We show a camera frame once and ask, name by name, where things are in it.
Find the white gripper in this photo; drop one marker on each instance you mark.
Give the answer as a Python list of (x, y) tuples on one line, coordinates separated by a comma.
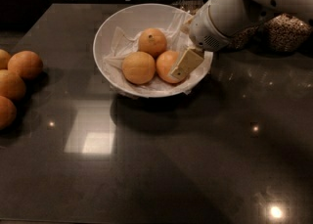
[(204, 31)]

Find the orange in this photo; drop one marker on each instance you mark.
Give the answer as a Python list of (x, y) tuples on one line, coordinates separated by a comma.
[(8, 112), (152, 41), (4, 59), (139, 68), (164, 63), (11, 85), (26, 64)]

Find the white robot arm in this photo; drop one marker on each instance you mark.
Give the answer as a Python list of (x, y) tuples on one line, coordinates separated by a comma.
[(248, 13)]

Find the white bowl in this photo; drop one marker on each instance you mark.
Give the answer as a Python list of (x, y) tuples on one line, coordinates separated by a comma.
[(130, 19)]

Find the white paper liner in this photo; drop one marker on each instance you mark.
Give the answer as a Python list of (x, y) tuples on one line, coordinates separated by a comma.
[(124, 45)]

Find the middle glass jar of grains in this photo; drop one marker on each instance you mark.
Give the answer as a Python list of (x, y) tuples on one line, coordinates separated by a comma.
[(241, 39)]

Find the right glass jar of grains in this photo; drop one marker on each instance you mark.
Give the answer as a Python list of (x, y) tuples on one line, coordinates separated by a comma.
[(285, 33)]

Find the orange on table top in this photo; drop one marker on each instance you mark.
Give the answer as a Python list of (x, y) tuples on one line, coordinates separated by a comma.
[(26, 64)]

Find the orange on table bottom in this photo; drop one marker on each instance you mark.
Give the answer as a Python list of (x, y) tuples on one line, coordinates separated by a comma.
[(8, 112)]

